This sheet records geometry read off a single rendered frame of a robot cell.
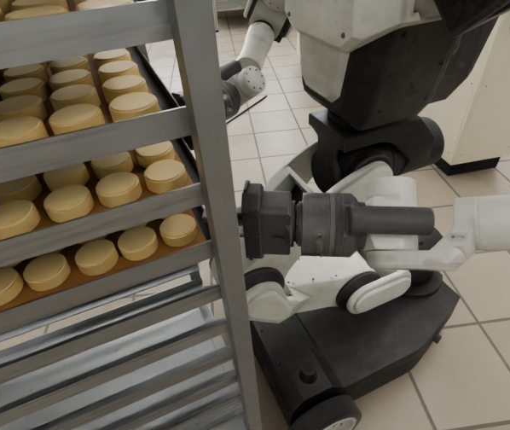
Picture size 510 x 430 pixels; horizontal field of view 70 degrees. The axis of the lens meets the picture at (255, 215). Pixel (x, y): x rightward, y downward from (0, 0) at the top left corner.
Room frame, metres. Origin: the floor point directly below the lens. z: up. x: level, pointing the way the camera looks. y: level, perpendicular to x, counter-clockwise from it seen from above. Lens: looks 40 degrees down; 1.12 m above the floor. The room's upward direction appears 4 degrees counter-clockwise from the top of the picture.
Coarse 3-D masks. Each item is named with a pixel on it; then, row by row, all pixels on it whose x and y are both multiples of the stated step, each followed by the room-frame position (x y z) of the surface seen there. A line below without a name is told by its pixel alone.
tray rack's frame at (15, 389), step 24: (192, 312) 0.68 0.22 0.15; (144, 336) 0.61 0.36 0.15; (168, 336) 0.61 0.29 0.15; (72, 360) 0.55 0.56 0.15; (96, 360) 0.55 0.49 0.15; (168, 360) 0.53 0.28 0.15; (0, 384) 0.50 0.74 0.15; (24, 384) 0.49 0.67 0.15; (48, 384) 0.49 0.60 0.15; (120, 384) 0.47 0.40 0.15; (192, 384) 0.46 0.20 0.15; (48, 408) 0.42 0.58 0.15; (72, 408) 0.42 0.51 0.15; (192, 408) 0.39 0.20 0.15
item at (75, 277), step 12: (192, 216) 0.41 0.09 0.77; (156, 228) 0.39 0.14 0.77; (108, 240) 0.38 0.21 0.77; (204, 240) 0.36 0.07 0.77; (60, 252) 0.36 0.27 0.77; (72, 252) 0.36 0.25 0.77; (156, 252) 0.35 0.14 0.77; (168, 252) 0.34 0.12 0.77; (24, 264) 0.34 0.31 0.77; (72, 264) 0.33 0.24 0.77; (120, 264) 0.33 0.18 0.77; (132, 264) 0.32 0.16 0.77; (72, 276) 0.31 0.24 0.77; (84, 276) 0.31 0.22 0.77; (96, 276) 0.31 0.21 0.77; (24, 288) 0.30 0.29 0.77; (60, 288) 0.29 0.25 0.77; (12, 300) 0.28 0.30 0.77; (24, 300) 0.28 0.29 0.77
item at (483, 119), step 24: (504, 24) 1.48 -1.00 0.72; (504, 48) 1.48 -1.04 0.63; (480, 72) 1.49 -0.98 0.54; (504, 72) 1.49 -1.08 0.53; (456, 96) 1.57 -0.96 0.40; (480, 96) 1.48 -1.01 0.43; (504, 96) 1.50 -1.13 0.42; (456, 120) 1.53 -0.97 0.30; (480, 120) 1.48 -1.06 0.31; (504, 120) 1.51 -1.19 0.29; (456, 144) 1.48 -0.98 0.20; (480, 144) 1.49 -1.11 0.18; (504, 144) 1.51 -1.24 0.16; (456, 168) 1.51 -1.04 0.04; (480, 168) 1.54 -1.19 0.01
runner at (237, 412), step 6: (240, 408) 0.35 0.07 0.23; (228, 414) 0.34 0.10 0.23; (234, 414) 0.34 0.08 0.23; (240, 414) 0.33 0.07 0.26; (210, 420) 0.33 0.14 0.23; (216, 420) 0.33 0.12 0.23; (222, 420) 0.33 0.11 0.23; (228, 420) 0.32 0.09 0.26; (234, 420) 0.32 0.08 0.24; (198, 426) 0.32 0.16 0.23; (204, 426) 0.32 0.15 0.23; (210, 426) 0.32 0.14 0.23; (216, 426) 0.31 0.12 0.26; (222, 426) 0.31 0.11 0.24
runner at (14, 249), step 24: (168, 192) 0.32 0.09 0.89; (192, 192) 0.33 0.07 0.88; (96, 216) 0.29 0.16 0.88; (120, 216) 0.30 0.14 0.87; (144, 216) 0.31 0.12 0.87; (0, 240) 0.26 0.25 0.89; (24, 240) 0.27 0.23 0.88; (48, 240) 0.27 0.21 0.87; (72, 240) 0.28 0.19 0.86; (0, 264) 0.26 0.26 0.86
